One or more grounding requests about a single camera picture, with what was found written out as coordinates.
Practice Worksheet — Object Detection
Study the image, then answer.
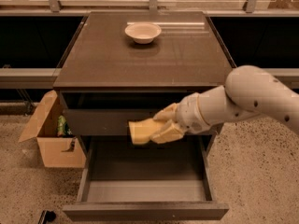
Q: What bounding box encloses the dark grey drawer cabinet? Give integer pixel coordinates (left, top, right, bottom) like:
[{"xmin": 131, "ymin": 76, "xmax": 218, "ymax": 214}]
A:
[{"xmin": 53, "ymin": 11, "xmax": 235, "ymax": 149}]

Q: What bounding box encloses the open bottom drawer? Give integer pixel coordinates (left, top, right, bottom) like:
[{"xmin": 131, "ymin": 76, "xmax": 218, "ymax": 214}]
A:
[{"xmin": 63, "ymin": 136, "xmax": 229, "ymax": 221}]

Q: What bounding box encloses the cardboard box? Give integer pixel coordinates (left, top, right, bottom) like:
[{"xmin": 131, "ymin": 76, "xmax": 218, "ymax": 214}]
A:
[{"xmin": 19, "ymin": 91, "xmax": 86, "ymax": 168}]

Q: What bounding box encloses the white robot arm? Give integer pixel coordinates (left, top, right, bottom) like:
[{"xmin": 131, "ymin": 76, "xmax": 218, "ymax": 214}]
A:
[{"xmin": 150, "ymin": 65, "xmax": 299, "ymax": 144}]

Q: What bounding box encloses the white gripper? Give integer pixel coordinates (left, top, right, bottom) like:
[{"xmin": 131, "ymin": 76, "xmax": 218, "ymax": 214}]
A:
[{"xmin": 149, "ymin": 92, "xmax": 211, "ymax": 144}]

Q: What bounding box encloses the green snack bag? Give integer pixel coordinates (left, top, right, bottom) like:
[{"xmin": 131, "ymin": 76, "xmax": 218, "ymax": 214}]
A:
[{"xmin": 57, "ymin": 115, "xmax": 72, "ymax": 136}]

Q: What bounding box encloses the white bowl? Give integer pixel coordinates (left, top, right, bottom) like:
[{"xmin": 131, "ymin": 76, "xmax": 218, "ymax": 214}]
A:
[{"xmin": 125, "ymin": 22, "xmax": 162, "ymax": 44}]

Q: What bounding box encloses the yellow sponge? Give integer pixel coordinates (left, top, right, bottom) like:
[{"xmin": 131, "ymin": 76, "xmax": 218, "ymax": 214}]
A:
[{"xmin": 129, "ymin": 119, "xmax": 164, "ymax": 145}]

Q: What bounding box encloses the black object on floor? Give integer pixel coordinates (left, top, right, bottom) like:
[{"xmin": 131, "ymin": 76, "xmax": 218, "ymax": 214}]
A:
[{"xmin": 37, "ymin": 210, "xmax": 56, "ymax": 224}]

